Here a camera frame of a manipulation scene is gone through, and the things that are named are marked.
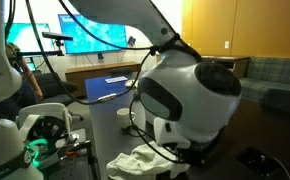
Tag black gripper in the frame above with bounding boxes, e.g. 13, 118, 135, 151
170, 128, 225, 168

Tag white towel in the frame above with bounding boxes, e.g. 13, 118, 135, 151
106, 141, 191, 180

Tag white mug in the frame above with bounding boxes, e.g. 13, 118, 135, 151
116, 107, 137, 130

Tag wooden shelf cabinet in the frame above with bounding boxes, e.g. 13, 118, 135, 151
201, 54, 251, 80

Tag green plaid couch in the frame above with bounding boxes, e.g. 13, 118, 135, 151
238, 55, 290, 116

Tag white keyboard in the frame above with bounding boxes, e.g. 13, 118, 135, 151
104, 75, 129, 84

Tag low wooden credenza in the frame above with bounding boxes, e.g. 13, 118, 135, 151
64, 61, 142, 98

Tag black swivel office chair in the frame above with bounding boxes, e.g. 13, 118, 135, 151
34, 71, 85, 122

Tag seated person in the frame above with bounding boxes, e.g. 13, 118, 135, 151
0, 43, 45, 118

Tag cyan monitor screen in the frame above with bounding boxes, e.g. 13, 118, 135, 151
5, 22, 53, 54

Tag black table cable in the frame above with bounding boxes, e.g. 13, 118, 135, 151
268, 156, 290, 180

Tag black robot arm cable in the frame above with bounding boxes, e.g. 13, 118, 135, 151
4, 0, 193, 165

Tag large wall TV screen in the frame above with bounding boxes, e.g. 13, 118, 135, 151
58, 13, 129, 55

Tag black camera stand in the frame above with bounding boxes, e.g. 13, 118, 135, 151
18, 39, 66, 58

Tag black stereo camera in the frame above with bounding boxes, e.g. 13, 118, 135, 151
41, 31, 74, 42

